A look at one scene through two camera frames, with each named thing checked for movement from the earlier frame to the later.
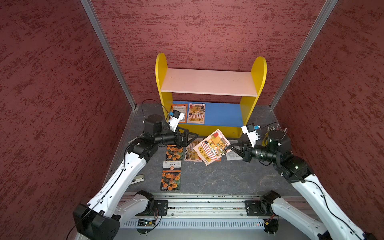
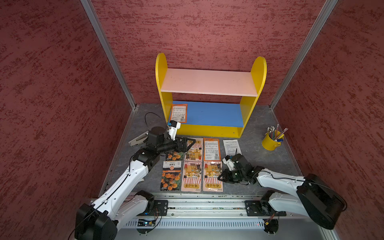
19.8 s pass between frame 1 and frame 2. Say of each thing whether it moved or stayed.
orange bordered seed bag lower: stayed
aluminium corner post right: stayed
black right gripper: moved
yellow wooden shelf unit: stayed
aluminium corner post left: stayed
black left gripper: moved
